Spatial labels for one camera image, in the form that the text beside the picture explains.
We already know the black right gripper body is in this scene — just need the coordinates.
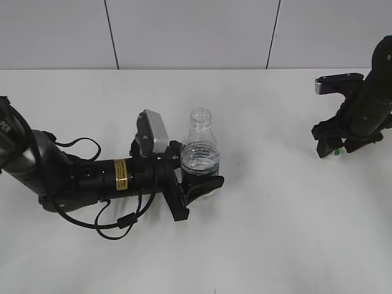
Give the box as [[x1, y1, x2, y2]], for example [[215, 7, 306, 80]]
[[311, 92, 383, 144]]

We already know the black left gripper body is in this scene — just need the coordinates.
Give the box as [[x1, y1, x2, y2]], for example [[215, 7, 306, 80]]
[[130, 141, 189, 222]]

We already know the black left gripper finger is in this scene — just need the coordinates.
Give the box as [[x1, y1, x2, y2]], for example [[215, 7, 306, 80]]
[[181, 171, 225, 204], [169, 140, 182, 168]]

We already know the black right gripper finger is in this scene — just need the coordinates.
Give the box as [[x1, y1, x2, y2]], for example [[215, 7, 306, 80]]
[[344, 134, 383, 153], [316, 138, 343, 158]]

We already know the white green bottle cap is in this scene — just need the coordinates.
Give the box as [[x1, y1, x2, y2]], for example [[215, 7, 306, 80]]
[[327, 148, 344, 160]]

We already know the clear Cestbon water bottle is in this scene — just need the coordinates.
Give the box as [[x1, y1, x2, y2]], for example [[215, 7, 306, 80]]
[[179, 107, 222, 206]]

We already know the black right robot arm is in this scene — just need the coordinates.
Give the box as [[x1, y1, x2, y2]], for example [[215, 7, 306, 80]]
[[311, 36, 391, 159]]

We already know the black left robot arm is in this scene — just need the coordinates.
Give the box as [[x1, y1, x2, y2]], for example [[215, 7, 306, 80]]
[[1, 97, 224, 221]]

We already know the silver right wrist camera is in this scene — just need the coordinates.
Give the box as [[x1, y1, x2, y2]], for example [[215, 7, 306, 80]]
[[315, 73, 364, 95]]

